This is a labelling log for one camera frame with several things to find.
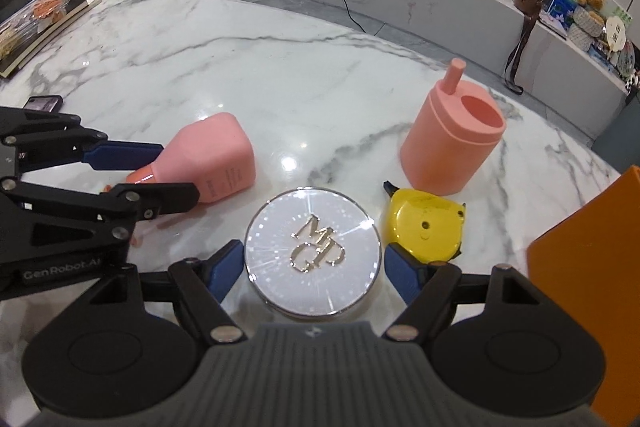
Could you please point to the clear plastic food container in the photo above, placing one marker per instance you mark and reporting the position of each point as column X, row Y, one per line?
column 35, row 17

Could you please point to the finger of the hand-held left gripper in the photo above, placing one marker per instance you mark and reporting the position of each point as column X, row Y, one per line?
column 125, row 155
column 160, row 198

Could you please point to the silver round compact case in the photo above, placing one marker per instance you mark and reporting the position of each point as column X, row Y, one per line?
column 314, row 254

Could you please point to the grey-green pedal bin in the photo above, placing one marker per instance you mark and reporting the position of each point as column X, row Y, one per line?
column 622, row 147

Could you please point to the dark smartphone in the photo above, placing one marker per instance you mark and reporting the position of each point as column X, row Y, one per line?
column 44, row 103

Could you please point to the yellow tape measure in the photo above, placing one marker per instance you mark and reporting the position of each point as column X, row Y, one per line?
column 425, row 222

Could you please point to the white woven basket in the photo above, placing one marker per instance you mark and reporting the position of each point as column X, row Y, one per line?
column 587, row 16
column 582, row 38

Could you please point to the pink plastic bottle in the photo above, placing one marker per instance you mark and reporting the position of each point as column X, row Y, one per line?
column 210, row 157

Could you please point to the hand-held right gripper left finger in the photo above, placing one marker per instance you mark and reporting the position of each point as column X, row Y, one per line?
column 227, row 269

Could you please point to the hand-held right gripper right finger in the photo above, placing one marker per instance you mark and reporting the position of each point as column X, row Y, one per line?
column 404, row 272

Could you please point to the white flower-shaped fan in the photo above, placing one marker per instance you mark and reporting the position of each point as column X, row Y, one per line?
column 616, row 33

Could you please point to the pink cup with straw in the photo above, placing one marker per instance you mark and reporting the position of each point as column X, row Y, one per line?
column 445, row 142

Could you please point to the blue printed box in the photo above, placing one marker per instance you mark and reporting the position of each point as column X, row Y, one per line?
column 561, row 9

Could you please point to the dark flat tray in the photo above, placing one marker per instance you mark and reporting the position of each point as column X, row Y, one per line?
column 55, row 34

